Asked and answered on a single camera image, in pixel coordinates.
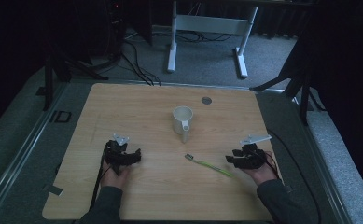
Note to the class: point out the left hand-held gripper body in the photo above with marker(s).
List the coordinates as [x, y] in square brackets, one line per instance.
[118, 154]

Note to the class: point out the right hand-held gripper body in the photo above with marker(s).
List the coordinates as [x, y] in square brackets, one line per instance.
[252, 157]

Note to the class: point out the green toothbrush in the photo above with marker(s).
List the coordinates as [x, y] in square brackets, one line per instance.
[207, 165]

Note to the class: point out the white cup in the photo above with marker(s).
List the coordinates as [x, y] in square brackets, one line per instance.
[182, 119]

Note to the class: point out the person's right hand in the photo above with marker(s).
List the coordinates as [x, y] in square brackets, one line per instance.
[264, 172]

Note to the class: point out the person's left hand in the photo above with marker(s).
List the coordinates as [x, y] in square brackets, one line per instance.
[115, 177]

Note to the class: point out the grey round table grommet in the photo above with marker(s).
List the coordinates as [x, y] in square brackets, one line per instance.
[206, 100]

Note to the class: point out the grey tape strip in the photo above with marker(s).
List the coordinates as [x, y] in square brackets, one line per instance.
[53, 189]

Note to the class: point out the black metal stand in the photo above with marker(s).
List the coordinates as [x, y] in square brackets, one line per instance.
[300, 84]
[50, 81]

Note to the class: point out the black computer tower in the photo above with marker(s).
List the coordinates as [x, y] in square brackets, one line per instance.
[115, 28]

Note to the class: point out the white desk frame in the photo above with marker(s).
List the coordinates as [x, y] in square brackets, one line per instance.
[210, 25]

